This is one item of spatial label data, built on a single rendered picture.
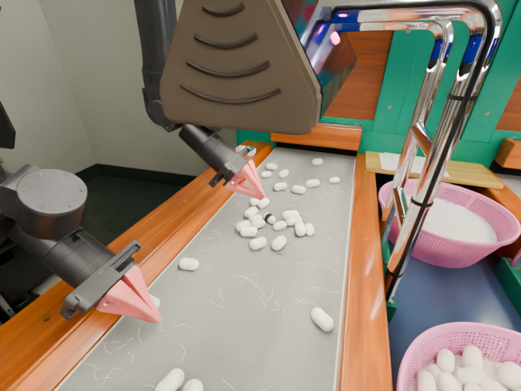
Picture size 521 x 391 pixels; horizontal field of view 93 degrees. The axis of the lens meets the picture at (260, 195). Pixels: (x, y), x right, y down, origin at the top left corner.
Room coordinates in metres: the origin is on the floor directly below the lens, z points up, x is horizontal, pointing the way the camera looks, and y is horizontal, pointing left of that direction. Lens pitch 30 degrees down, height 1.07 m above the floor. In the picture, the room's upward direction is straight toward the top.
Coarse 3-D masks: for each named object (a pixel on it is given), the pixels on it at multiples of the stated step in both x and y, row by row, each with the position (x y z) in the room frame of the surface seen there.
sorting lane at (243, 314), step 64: (320, 192) 0.58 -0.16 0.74; (192, 256) 0.34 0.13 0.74; (256, 256) 0.34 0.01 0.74; (320, 256) 0.34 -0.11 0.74; (128, 320) 0.22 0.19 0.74; (192, 320) 0.22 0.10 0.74; (256, 320) 0.22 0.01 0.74; (64, 384) 0.14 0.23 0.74; (128, 384) 0.14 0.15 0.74; (256, 384) 0.14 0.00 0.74; (320, 384) 0.14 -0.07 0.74
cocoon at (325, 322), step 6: (312, 312) 0.22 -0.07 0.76; (318, 312) 0.22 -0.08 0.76; (324, 312) 0.22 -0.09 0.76; (312, 318) 0.21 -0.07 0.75; (318, 318) 0.21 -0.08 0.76; (324, 318) 0.21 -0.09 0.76; (330, 318) 0.21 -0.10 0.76; (318, 324) 0.20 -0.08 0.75; (324, 324) 0.20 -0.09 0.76; (330, 324) 0.20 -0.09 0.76
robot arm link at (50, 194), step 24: (24, 168) 0.23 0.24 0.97; (0, 192) 0.21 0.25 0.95; (24, 192) 0.21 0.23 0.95; (48, 192) 0.22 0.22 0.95; (72, 192) 0.23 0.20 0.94; (0, 216) 0.22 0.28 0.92; (24, 216) 0.20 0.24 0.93; (48, 216) 0.20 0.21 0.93; (72, 216) 0.22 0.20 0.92; (0, 240) 0.22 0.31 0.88
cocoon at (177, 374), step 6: (174, 372) 0.14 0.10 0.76; (180, 372) 0.14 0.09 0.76; (168, 378) 0.14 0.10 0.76; (174, 378) 0.14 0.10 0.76; (180, 378) 0.14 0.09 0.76; (162, 384) 0.13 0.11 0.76; (168, 384) 0.13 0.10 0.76; (174, 384) 0.13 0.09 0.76; (180, 384) 0.13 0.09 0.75; (156, 390) 0.12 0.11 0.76; (162, 390) 0.12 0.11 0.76; (168, 390) 0.12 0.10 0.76; (174, 390) 0.13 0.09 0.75
